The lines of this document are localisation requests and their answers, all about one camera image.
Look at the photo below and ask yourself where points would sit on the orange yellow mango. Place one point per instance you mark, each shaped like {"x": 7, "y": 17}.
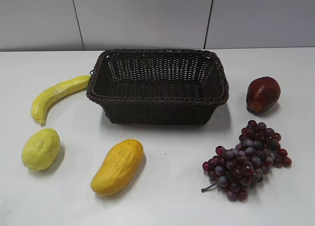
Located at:
{"x": 118, "y": 168}

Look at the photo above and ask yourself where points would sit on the black woven basket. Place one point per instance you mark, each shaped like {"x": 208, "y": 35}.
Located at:
{"x": 158, "y": 86}

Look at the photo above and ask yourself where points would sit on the purple grape bunch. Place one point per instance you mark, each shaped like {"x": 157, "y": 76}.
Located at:
{"x": 237, "y": 170}

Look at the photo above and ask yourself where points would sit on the dark red apple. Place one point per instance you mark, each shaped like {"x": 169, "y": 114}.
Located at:
{"x": 262, "y": 94}

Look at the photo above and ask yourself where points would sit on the yellow banana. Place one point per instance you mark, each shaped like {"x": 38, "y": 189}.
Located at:
{"x": 42, "y": 103}

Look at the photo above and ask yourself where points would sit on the yellow green lemon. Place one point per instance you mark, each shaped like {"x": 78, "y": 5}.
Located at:
{"x": 41, "y": 150}

